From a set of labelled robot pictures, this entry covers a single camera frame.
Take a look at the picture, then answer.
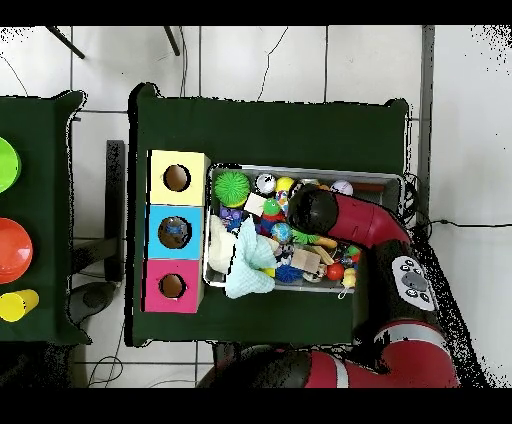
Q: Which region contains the cream muslin cloth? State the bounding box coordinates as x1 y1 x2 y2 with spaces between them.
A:
207 214 239 275

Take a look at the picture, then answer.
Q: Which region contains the mint green cloth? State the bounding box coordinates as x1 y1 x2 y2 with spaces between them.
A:
223 217 280 301

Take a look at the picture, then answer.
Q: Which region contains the green spiky ball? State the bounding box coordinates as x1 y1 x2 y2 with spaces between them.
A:
213 169 252 208
291 229 318 246

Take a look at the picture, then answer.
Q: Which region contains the clear plastic packet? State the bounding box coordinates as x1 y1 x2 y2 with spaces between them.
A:
165 223 192 244

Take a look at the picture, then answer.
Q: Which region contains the wooden box with three holes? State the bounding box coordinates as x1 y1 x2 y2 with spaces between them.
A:
142 148 211 315

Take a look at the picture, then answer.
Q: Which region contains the clear mesh bin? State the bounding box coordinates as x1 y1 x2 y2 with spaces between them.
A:
203 163 405 296

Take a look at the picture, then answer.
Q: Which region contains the plain wooden cube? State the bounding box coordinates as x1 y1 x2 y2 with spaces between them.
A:
290 247 323 276

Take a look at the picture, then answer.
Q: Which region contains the small blue fuzzy toy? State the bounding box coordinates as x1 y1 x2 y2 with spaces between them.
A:
274 264 305 285

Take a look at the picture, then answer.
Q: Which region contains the dark green tablecloth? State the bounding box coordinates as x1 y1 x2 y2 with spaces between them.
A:
0 90 88 347
127 82 411 353

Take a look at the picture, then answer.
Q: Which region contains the black tripod leg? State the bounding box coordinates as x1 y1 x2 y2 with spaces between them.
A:
43 26 86 60
163 26 182 57

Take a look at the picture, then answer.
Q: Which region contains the grey floor strip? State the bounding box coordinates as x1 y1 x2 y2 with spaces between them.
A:
419 26 437 217

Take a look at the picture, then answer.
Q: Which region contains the orange plate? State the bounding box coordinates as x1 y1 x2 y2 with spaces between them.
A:
0 217 35 285

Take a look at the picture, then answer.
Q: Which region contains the green plate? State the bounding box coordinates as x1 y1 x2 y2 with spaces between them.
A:
0 135 23 195

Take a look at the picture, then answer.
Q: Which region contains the yellow cup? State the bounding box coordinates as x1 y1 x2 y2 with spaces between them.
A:
0 288 41 323

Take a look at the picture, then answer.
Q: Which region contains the black floor cable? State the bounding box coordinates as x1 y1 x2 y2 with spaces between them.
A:
427 215 512 233

